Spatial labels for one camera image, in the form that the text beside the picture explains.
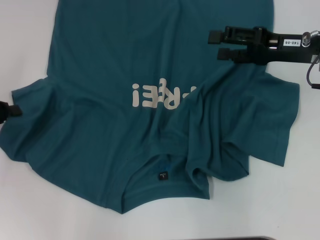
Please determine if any grey cable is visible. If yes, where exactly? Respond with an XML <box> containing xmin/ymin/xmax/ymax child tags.
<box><xmin>306</xmin><ymin>53</ymin><xmax>320</xmax><ymax>90</ymax></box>

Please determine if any teal t-shirt with beige print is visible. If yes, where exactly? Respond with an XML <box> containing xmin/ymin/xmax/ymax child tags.
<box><xmin>0</xmin><ymin>0</ymin><xmax>301</xmax><ymax>215</ymax></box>

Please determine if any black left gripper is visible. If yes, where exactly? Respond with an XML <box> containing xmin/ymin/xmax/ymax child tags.
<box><xmin>0</xmin><ymin>99</ymin><xmax>23</xmax><ymax>125</ymax></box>

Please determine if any silver cable connector plug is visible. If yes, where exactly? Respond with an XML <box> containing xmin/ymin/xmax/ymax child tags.
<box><xmin>301</xmin><ymin>29</ymin><xmax>314</xmax><ymax>48</ymax></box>

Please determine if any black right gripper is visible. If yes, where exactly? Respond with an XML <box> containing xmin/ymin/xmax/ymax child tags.
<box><xmin>208</xmin><ymin>26</ymin><xmax>320</xmax><ymax>66</ymax></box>

